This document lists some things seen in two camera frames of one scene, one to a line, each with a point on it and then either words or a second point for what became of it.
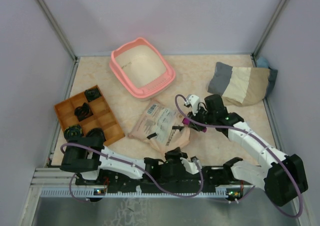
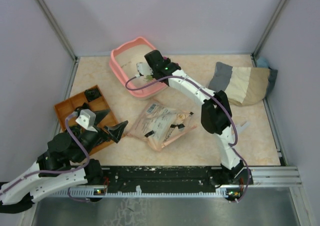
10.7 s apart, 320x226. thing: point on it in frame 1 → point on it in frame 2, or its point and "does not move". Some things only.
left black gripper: [176, 152] → [115, 131]
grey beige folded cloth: [241, 85] does not move
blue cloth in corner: [262, 62] does not move
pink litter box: [141, 70] does not move
